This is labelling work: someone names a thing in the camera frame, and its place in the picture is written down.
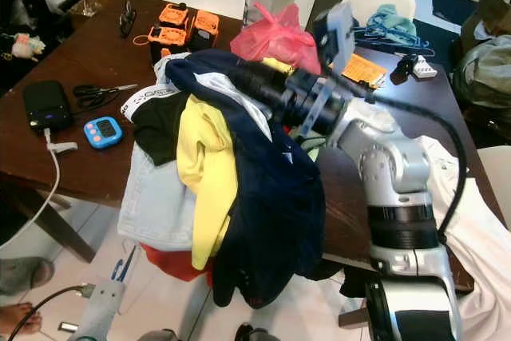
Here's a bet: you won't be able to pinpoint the white printed shirt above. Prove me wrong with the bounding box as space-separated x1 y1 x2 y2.
418 135 511 341

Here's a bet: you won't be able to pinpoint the pink plastic bag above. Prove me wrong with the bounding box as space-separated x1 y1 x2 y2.
230 2 324 74

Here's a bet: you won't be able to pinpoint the orange paper card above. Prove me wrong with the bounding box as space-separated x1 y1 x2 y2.
339 52 388 90

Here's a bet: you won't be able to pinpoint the yellow garment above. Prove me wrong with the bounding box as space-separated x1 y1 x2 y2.
176 93 244 272

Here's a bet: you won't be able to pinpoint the plain black garment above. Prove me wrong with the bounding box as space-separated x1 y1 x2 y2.
130 92 192 168

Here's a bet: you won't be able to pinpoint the white garment with printed band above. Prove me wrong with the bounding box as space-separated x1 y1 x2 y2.
120 54 192 122

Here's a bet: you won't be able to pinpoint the black power adapter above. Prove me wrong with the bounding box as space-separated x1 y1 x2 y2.
390 54 414 86

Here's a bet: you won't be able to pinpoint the teal cloth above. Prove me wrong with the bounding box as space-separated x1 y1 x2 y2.
366 3 418 38

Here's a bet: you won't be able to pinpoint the white charger block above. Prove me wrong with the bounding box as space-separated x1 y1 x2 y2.
407 54 438 80

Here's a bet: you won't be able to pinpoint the light blue denim garment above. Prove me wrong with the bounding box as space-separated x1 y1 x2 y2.
117 145 200 252

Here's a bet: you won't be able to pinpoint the blue digital timer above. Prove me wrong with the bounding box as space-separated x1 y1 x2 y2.
84 116 123 149

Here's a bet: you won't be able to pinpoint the black cloth with white fringe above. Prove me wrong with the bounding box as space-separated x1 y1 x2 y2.
338 265 368 298

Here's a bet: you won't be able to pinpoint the small plush toy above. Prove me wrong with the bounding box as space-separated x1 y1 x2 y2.
8 32 46 61

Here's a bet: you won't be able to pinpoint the black power bank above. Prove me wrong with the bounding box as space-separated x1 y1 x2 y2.
22 80 75 133

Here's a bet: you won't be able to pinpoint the grey green backpack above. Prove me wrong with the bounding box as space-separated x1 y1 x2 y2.
450 0 511 122

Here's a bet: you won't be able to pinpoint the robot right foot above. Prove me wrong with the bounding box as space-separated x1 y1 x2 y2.
233 323 276 341

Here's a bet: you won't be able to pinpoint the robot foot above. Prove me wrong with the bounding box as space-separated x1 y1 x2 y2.
233 323 276 341
142 327 180 341

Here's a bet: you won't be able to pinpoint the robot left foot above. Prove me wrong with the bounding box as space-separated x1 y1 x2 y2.
142 327 180 341

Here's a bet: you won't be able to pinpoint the grey slipper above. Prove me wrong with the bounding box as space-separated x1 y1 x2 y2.
0 257 53 295

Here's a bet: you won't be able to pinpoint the person bare foot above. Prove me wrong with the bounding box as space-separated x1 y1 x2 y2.
0 301 42 335

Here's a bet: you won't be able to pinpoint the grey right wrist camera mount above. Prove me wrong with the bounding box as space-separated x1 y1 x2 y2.
287 2 358 134

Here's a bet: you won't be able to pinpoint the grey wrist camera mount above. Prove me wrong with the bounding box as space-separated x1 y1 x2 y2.
76 277 129 341
287 2 358 134

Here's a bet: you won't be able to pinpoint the black handled scissors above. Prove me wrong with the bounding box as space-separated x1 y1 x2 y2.
72 82 139 112

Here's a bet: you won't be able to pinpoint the white charging cable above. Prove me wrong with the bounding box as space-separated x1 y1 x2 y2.
0 128 79 250

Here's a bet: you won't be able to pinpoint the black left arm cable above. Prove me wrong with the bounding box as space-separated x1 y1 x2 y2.
12 281 97 341

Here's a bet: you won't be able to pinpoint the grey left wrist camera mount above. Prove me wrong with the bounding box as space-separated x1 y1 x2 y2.
76 277 129 341

